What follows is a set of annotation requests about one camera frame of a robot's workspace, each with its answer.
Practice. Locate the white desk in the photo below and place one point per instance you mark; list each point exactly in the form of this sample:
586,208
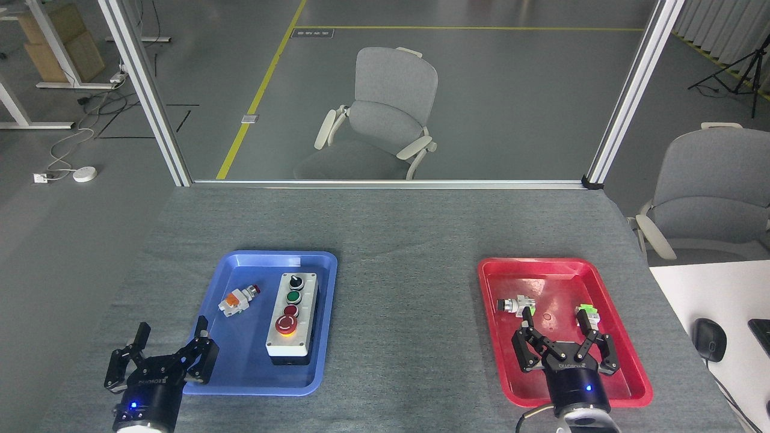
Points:
722,288

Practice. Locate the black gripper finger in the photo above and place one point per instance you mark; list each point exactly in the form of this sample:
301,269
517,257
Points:
528,317
203,355
609,355
142,335

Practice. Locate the white desk frame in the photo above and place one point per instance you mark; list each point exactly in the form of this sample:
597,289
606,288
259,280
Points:
51,36

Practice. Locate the green push button switch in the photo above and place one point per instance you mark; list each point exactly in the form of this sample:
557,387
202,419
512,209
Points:
589,313

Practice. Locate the white curtain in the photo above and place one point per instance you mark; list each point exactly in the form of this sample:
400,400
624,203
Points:
722,30

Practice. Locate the grey four-button control box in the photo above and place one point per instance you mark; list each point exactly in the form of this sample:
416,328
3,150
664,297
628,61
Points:
292,313

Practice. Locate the dark floor label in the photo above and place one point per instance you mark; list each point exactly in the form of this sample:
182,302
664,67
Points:
312,33

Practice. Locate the grey floor outlet plate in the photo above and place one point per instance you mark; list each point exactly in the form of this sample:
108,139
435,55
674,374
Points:
250,118

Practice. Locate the grey office chair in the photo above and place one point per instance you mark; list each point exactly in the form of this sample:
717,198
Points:
388,114
710,192

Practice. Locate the red push button switch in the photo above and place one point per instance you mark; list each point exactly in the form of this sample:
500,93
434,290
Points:
236,302

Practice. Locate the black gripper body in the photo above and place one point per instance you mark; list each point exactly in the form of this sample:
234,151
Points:
577,385
150,397

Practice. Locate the grey felt table cover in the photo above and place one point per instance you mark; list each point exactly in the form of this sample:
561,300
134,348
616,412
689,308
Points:
391,240

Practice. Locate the black keyboard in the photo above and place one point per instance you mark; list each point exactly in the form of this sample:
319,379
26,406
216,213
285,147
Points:
761,337

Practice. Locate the black tripod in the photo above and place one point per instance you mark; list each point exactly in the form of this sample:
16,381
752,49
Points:
752,72

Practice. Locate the white floor socket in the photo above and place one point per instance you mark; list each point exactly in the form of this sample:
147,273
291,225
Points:
41,178

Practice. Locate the black selector switch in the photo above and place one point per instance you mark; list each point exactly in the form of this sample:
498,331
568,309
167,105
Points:
516,305

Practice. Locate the red plastic tray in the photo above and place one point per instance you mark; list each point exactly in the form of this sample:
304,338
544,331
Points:
559,282

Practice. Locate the brown cardboard box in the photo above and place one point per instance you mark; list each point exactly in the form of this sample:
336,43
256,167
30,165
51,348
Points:
81,54

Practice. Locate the blue plastic tray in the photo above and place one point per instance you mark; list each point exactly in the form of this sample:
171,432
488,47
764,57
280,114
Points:
252,355

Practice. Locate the silver aluminium post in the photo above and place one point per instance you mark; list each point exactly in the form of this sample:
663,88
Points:
147,90
631,96

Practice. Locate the white round floor device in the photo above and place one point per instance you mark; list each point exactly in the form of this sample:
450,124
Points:
85,174

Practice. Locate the black computer mouse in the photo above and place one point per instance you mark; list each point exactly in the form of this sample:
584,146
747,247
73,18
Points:
710,340

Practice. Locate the silver aluminium rail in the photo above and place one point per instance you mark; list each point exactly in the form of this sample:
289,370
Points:
391,184

